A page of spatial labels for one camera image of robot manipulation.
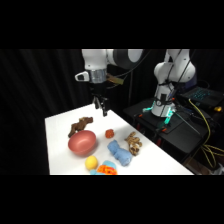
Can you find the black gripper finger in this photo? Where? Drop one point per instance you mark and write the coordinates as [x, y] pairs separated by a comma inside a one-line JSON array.
[[105, 107], [97, 103]]

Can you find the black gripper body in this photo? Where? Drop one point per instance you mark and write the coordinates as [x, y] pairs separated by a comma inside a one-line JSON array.
[[98, 88]]

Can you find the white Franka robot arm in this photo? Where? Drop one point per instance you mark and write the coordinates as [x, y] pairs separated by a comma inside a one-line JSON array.
[[171, 71]]

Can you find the yellow ball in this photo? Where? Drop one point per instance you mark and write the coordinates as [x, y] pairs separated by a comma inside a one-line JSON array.
[[91, 162]]

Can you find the dark brown plush animal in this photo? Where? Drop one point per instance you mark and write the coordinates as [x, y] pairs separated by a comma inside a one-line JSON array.
[[79, 125]]

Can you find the tan spotted plush giraffe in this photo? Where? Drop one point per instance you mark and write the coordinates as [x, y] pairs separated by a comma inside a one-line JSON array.
[[133, 143]]

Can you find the blue and orange plush toy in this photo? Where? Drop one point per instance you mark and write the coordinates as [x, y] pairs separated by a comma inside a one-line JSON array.
[[105, 168]]

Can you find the black curtain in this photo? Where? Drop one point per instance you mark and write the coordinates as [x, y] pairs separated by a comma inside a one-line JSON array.
[[36, 83]]

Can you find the black robot stand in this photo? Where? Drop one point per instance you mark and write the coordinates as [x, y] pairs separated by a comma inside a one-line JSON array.
[[180, 131]]

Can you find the black laptop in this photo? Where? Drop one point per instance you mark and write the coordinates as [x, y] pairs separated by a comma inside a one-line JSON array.
[[204, 95]]

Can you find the small yellow object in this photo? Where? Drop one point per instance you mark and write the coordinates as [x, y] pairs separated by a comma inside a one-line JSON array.
[[217, 108]]

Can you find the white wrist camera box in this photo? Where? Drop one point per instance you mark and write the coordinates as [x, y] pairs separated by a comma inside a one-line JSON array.
[[82, 76]]

